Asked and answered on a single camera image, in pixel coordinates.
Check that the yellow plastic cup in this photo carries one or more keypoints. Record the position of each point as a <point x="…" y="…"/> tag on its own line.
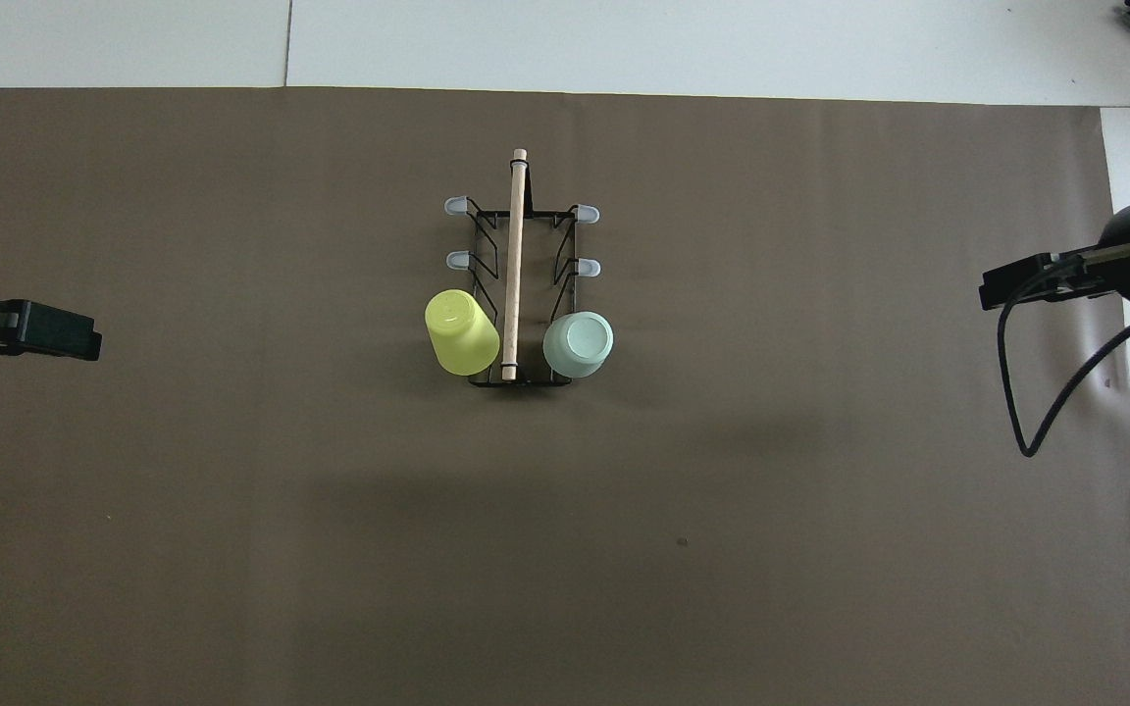
<point x="462" y="333"/>

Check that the pale green plastic cup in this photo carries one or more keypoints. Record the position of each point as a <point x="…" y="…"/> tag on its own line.
<point x="580" y="343"/>

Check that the brown paper table mat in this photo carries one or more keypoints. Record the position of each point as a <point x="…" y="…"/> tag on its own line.
<point x="330" y="539"/>

